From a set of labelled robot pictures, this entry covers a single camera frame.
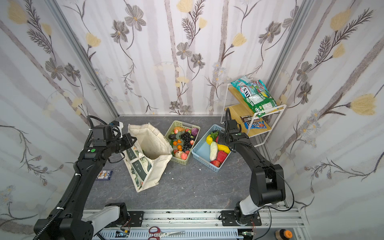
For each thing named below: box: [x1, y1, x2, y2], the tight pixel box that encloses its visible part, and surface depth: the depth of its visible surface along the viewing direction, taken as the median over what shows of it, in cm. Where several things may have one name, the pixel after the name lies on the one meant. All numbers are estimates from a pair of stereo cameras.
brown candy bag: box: [240, 115, 260, 122], surface depth 97 cm
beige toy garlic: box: [175, 150, 184, 159], surface depth 91 cm
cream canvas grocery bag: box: [121, 123, 173, 193], surface depth 83 cm
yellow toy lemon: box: [206, 134, 213, 146], surface depth 102 cm
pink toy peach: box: [180, 153, 188, 160], surface depth 89 cm
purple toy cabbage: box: [191, 127, 199, 137], surface depth 103 cm
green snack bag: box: [230, 76, 278, 117], surface depth 81 cm
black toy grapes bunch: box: [180, 132, 193, 152], surface depth 100 cm
